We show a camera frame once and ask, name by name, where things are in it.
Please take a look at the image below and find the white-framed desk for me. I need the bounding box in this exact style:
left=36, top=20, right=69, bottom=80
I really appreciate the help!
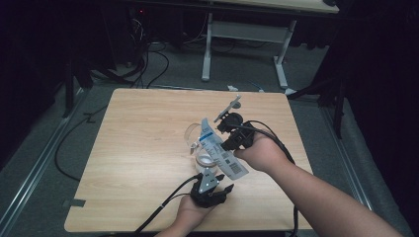
left=201, top=0, right=340, bottom=97

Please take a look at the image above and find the hand-held gripper cable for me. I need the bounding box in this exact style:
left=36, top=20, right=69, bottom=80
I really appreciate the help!
left=134, top=174, right=203, bottom=235
left=226, top=119, right=299, bottom=237

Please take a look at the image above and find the right hand-held gripper cable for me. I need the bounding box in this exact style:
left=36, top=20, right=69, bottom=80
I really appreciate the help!
left=226, top=119, right=299, bottom=237

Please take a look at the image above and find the black metal stand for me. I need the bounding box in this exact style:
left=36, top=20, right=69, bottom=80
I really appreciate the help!
left=288, top=75, right=347, bottom=139
left=62, top=58, right=95, bottom=119

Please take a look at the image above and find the left hand-held gripper cable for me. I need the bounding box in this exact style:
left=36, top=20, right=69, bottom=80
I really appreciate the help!
left=134, top=174, right=203, bottom=235

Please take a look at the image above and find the white and blue milk carton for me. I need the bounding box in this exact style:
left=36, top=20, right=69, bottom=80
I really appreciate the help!
left=198, top=118, right=250, bottom=181

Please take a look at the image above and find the clear glass jar with lid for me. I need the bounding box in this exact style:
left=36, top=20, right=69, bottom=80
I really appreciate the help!
left=184, top=122, right=218, bottom=177

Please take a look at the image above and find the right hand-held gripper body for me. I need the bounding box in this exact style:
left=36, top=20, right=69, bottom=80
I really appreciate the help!
left=213, top=95, right=256, bottom=149

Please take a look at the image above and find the person's right hand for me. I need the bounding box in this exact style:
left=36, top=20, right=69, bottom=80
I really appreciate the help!
left=234, top=134, right=293, bottom=174

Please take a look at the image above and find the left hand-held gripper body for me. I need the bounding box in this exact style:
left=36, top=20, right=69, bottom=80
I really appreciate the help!
left=190, top=168, right=226, bottom=209

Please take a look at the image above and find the person's left hand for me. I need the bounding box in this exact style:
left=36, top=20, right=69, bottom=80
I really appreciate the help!
left=176, top=196, right=215, bottom=230

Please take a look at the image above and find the dark computer tower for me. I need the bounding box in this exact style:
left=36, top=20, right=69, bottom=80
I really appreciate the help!
left=126, top=4, right=151, bottom=67

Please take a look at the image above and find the bundle of black cables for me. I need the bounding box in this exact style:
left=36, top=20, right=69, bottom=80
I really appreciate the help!
left=126, top=16, right=171, bottom=90

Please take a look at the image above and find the grey tape strip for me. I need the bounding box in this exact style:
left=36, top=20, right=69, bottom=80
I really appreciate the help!
left=61, top=197, right=87, bottom=209

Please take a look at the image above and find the long black floor cable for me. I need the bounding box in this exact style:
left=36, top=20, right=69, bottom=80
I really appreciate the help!
left=53, top=105, right=110, bottom=182

